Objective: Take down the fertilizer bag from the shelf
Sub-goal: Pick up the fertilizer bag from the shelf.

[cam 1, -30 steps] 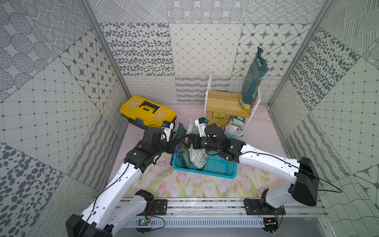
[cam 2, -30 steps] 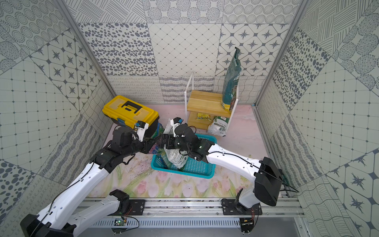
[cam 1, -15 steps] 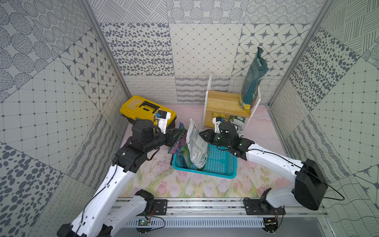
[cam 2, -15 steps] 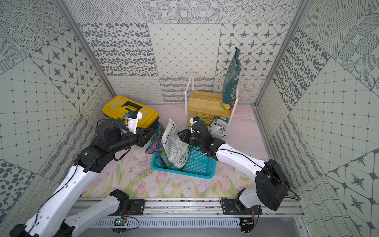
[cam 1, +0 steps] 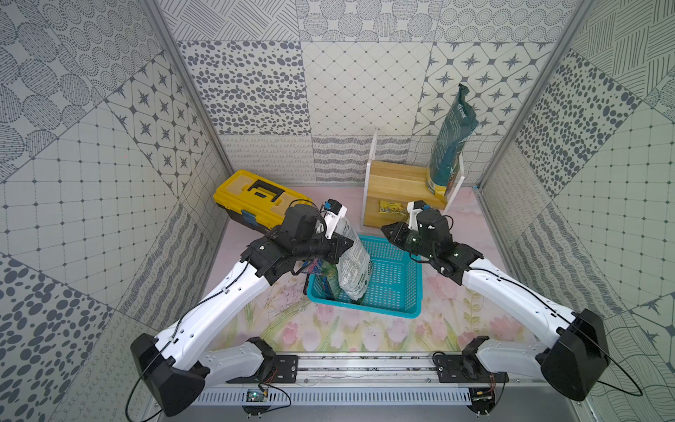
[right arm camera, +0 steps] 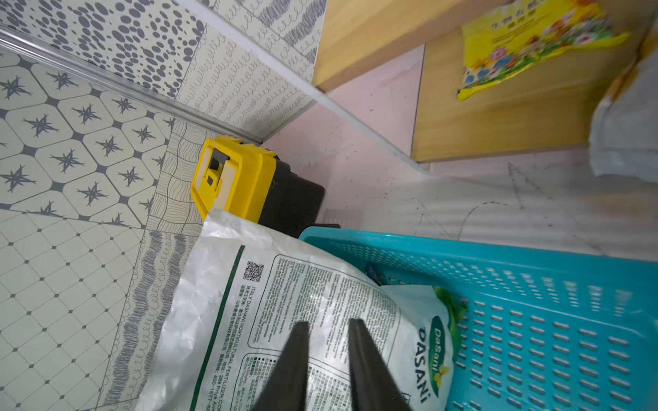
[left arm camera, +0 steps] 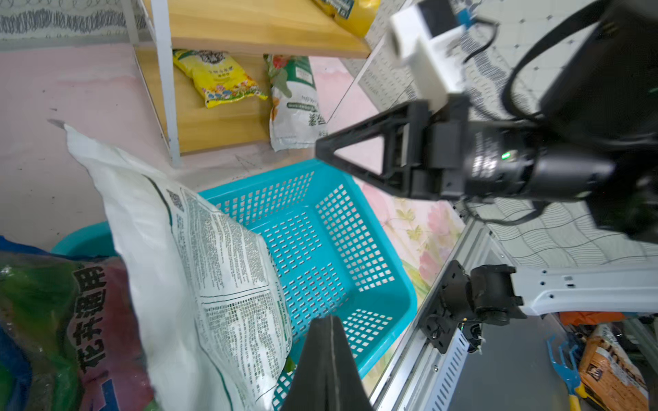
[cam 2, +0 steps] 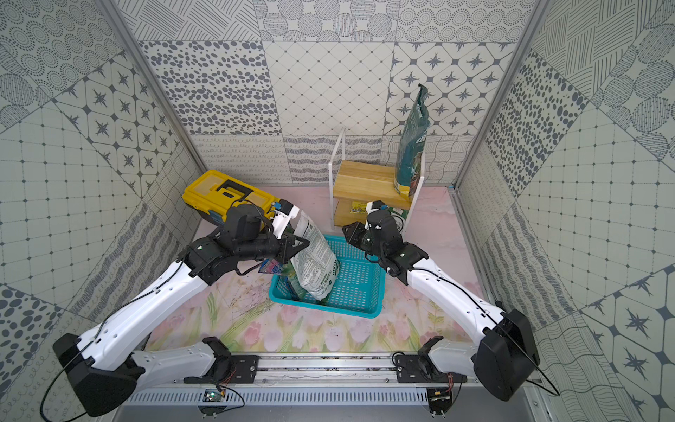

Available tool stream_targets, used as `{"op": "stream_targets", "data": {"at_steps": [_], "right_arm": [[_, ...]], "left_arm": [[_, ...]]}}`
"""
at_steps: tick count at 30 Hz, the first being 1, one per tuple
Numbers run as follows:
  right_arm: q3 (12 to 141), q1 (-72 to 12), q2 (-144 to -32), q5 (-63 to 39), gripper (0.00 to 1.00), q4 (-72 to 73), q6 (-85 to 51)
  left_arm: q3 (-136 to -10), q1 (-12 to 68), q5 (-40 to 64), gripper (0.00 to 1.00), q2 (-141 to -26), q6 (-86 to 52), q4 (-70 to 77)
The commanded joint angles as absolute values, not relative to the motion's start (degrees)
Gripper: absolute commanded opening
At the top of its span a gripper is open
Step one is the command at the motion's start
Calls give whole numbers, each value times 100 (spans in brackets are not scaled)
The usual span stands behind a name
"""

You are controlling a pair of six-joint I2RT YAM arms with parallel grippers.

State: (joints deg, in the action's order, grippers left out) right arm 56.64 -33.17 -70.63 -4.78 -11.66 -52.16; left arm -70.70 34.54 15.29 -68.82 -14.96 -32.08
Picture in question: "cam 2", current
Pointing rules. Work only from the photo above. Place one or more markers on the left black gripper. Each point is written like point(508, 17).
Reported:
point(285, 245)

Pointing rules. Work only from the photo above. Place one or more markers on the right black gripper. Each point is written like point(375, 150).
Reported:
point(355, 232)

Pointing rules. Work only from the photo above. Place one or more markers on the small yellow seed packet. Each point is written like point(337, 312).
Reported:
point(359, 208)

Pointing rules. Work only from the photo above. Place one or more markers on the white fertilizer bag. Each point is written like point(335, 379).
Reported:
point(315, 269)

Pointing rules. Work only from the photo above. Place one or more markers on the teal plastic basket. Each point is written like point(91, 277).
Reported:
point(358, 292)

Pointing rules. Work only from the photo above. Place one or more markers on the dark green fertilizer bag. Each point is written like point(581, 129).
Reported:
point(411, 146)

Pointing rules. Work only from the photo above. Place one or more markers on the colourful green fertilizer bag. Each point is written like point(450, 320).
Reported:
point(285, 283)

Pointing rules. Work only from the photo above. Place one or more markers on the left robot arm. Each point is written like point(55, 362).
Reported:
point(105, 365)

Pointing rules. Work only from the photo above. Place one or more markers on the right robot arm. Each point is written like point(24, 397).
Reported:
point(502, 356)

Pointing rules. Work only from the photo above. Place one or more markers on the wooden white-framed shelf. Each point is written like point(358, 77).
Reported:
point(351, 181)

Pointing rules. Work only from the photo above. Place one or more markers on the yellow black toolbox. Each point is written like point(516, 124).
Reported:
point(214, 193)

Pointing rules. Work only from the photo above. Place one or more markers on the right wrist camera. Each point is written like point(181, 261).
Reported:
point(377, 205)

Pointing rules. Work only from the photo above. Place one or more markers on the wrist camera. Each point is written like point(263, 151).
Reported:
point(284, 213)
point(377, 205)

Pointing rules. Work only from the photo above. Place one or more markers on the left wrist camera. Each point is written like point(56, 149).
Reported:
point(284, 213)

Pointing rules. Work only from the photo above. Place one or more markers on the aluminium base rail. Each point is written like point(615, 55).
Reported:
point(327, 366)

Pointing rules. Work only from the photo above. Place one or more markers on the white slotted cable duct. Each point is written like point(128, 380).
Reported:
point(281, 396)

